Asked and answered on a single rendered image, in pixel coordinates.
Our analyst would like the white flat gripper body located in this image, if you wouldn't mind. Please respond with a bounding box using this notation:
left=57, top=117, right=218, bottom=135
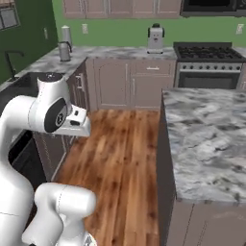
left=53, top=122, right=92, bottom=138

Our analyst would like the black gas stove with oven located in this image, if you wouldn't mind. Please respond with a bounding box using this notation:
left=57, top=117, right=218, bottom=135
left=173, top=41, right=246, bottom=91

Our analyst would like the taupe base cabinet run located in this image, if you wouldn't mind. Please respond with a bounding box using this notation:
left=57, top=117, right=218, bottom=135
left=85, top=57, right=178, bottom=111

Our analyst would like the black dishwasher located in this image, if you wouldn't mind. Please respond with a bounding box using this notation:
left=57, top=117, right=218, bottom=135
left=7, top=129, right=48, bottom=194

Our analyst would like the grey metal kettle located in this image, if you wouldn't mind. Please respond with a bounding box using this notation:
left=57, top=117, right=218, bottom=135
left=57, top=40, right=73, bottom=62

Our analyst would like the black sink tap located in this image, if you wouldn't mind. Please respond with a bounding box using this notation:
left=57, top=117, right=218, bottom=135
left=4, top=50, right=25, bottom=82

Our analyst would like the white paper towel roll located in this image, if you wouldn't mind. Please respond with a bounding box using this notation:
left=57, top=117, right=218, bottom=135
left=60, top=25, right=74, bottom=49

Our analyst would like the kitchen island with marble top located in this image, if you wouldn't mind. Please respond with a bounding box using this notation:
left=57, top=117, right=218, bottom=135
left=156, top=87, right=246, bottom=246

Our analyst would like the white coffee machine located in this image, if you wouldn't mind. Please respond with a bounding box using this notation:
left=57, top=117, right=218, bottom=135
left=146, top=22, right=166, bottom=55

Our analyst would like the taupe upper cabinet run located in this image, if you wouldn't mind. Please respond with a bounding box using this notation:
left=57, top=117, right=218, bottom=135
left=61, top=0, right=184, bottom=19

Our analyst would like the black microwave oven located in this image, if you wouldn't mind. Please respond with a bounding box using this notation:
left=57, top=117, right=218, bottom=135
left=179, top=0, right=246, bottom=18

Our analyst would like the window with grey frame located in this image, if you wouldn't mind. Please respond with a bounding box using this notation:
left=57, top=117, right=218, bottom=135
left=0, top=0, right=21, bottom=32

